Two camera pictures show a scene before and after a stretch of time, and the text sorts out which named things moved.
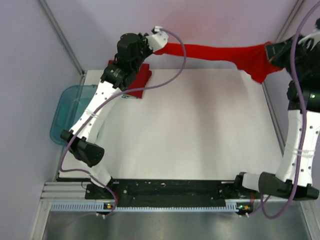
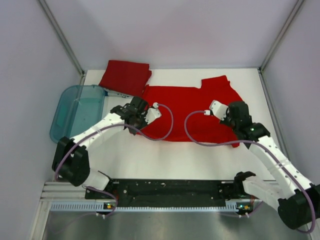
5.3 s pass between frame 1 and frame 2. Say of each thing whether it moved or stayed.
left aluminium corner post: stayed
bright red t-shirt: moved
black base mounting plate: stayed
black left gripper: moved
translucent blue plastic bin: stayed
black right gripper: moved
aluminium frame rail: stayed
